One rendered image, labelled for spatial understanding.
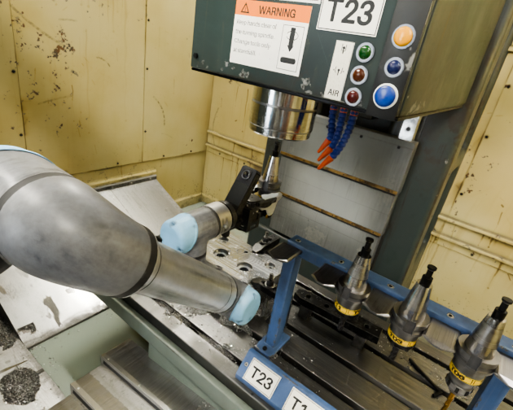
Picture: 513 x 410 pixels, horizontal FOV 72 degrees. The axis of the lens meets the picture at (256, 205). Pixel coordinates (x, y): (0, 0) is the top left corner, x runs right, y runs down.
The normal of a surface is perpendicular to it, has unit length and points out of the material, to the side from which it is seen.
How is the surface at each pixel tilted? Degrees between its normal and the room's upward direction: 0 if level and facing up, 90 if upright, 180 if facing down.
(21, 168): 12
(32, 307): 24
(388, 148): 92
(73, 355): 0
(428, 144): 90
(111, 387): 8
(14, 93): 90
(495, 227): 90
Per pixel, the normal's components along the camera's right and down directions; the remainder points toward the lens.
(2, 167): -0.06, -0.75
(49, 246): 0.22, 0.21
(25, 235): -0.04, 0.07
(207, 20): -0.60, 0.25
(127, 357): 0.06, -0.94
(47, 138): 0.79, 0.36
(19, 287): 0.46, -0.67
